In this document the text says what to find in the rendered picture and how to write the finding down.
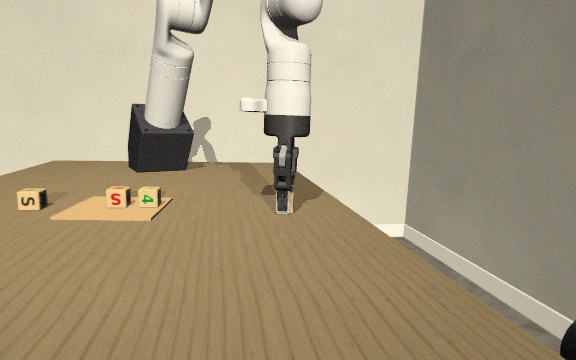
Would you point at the tan square mat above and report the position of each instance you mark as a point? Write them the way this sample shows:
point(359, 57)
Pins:
point(95, 208)

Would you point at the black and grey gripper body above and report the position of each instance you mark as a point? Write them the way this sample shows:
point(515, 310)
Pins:
point(285, 128)

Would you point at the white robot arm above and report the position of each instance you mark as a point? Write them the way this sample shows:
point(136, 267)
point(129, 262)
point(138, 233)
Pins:
point(288, 89)

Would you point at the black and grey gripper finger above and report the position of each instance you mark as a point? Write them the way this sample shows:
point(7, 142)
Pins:
point(284, 178)
point(282, 167)

